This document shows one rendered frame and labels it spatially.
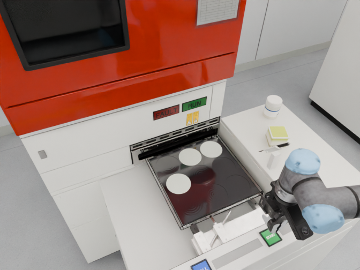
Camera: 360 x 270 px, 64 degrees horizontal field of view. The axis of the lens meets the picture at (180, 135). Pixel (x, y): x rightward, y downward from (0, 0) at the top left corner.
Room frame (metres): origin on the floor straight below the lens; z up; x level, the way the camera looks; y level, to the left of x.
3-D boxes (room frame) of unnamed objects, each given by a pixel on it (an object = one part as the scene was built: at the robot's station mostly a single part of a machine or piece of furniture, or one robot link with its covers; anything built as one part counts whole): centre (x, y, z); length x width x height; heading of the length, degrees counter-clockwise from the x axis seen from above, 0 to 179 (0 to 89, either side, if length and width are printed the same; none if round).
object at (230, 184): (0.74, -0.10, 0.90); 0.34 x 0.34 x 0.01; 27
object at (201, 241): (0.44, -0.09, 0.89); 0.08 x 0.03 x 0.03; 27
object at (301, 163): (0.46, -0.31, 1.30); 0.09 x 0.08 x 0.11; 9
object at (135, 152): (0.92, 0.01, 0.89); 0.44 x 0.02 x 0.10; 117
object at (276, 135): (0.88, -0.42, 1.00); 0.07 x 0.07 x 0.07; 2
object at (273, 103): (1.06, -0.43, 1.01); 0.07 x 0.07 x 0.10
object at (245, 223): (0.51, -0.23, 0.87); 0.36 x 0.08 x 0.03; 117
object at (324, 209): (0.36, -0.34, 1.30); 0.11 x 0.11 x 0.08; 9
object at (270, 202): (0.47, -0.30, 1.14); 0.09 x 0.08 x 0.12; 26
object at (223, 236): (0.48, -0.16, 0.89); 0.08 x 0.03 x 0.03; 27
